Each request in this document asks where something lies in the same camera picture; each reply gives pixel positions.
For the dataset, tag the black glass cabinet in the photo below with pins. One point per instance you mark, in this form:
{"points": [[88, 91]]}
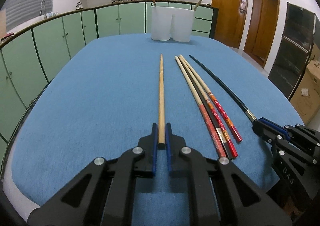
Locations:
{"points": [[301, 33]]}

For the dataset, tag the red and beige chopstick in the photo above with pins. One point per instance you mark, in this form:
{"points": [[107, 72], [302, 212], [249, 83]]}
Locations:
{"points": [[213, 134]]}

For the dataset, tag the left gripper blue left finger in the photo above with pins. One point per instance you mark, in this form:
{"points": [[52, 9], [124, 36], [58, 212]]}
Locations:
{"points": [[103, 192]]}

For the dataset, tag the blue tablecloth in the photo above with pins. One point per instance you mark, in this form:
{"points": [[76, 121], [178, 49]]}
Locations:
{"points": [[254, 155]]}

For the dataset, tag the open wooden door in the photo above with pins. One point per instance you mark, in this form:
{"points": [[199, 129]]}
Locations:
{"points": [[262, 30]]}

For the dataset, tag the green lower kitchen cabinets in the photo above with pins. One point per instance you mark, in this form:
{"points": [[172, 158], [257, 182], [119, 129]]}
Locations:
{"points": [[62, 38]]}

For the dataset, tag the closed wooden door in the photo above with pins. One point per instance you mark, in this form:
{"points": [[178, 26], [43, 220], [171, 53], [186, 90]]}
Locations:
{"points": [[230, 21]]}

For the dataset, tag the white double utensil holder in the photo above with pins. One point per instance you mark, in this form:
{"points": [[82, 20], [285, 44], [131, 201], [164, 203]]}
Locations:
{"points": [[171, 23]]}

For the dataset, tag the chrome kitchen faucet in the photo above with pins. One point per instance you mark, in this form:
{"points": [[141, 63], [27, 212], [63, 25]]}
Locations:
{"points": [[43, 11]]}

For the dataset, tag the black chopstick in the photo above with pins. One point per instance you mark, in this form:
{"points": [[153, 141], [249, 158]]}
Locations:
{"points": [[237, 100], [218, 125]]}

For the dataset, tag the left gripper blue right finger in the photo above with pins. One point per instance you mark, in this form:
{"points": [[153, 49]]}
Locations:
{"points": [[219, 192]]}

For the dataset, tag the orange red patterned chopstick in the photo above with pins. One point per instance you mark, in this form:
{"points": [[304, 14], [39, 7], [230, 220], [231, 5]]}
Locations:
{"points": [[224, 115]]}

